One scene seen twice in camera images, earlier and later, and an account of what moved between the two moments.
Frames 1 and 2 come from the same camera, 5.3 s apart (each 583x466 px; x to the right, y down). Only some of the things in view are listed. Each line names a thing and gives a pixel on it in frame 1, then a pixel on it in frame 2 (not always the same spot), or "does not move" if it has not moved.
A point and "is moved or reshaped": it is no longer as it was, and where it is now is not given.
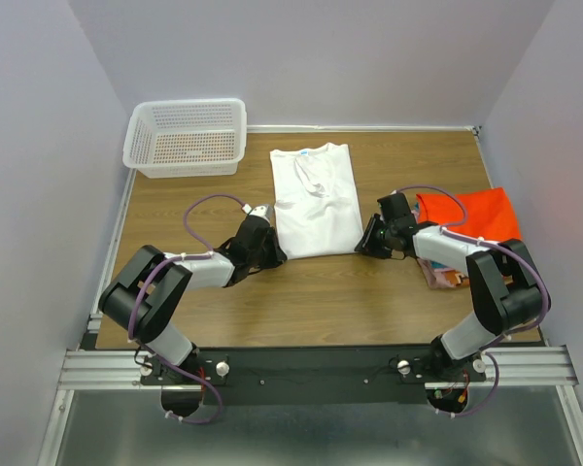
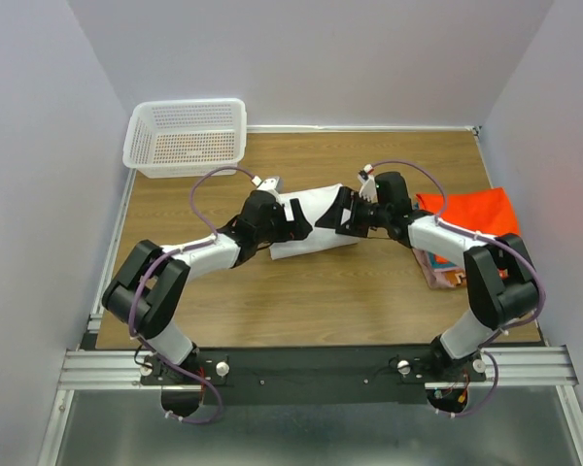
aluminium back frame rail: [475, 129] does not move
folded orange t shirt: [490, 214] does not move
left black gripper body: [268, 256] → [276, 230]
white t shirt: [317, 201] is moved or reshaped
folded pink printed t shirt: [439, 277] does not move
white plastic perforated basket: [187, 139] does not move
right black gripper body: [377, 238] → [364, 214]
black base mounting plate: [313, 376] does not move
